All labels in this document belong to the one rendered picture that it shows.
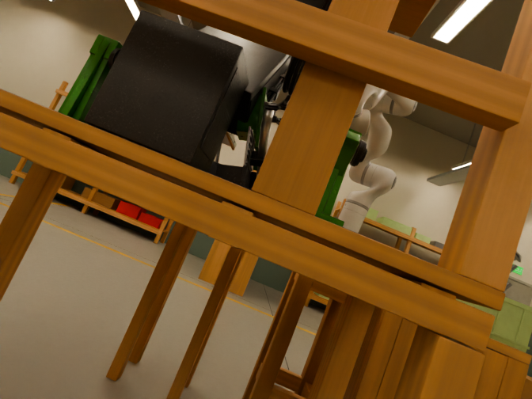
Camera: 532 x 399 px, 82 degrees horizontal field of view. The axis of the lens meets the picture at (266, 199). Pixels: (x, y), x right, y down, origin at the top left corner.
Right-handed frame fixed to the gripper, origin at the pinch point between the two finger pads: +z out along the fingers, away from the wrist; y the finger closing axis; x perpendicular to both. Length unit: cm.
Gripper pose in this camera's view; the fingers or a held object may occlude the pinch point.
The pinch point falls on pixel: (271, 112)
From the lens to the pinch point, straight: 105.8
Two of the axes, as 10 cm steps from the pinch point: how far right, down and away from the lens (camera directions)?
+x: -1.0, 5.9, -8.0
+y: 0.7, -8.0, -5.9
